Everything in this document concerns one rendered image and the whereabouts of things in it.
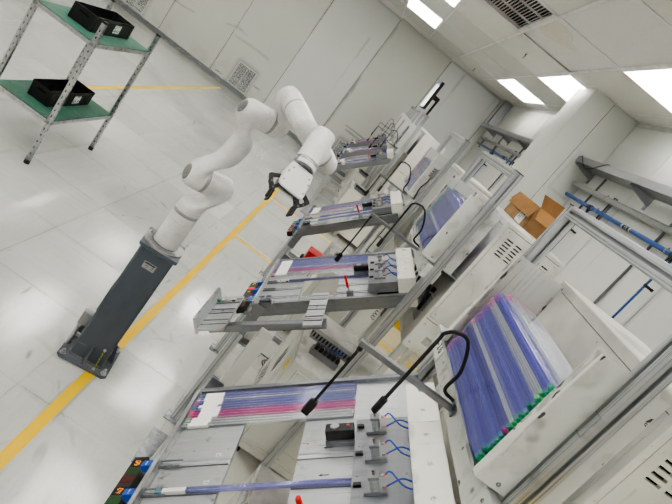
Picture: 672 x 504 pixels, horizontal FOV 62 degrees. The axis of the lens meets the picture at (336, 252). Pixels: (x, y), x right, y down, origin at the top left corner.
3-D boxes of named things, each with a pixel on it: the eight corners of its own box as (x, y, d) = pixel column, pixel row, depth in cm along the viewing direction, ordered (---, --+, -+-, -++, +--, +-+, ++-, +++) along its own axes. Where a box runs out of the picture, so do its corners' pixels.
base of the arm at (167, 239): (139, 240, 243) (161, 207, 238) (150, 225, 260) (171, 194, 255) (177, 264, 248) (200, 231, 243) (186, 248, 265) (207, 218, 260)
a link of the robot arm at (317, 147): (305, 169, 197) (291, 152, 190) (323, 141, 201) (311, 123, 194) (322, 172, 192) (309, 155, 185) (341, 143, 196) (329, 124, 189)
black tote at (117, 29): (89, 32, 367) (97, 17, 364) (67, 15, 365) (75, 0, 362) (127, 39, 421) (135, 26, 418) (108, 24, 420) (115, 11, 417)
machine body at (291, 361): (221, 447, 279) (294, 359, 263) (252, 377, 346) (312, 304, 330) (326, 518, 286) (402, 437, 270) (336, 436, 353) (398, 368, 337)
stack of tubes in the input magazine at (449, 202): (422, 251, 247) (463, 203, 240) (416, 224, 296) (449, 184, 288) (444, 268, 248) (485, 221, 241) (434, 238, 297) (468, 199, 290)
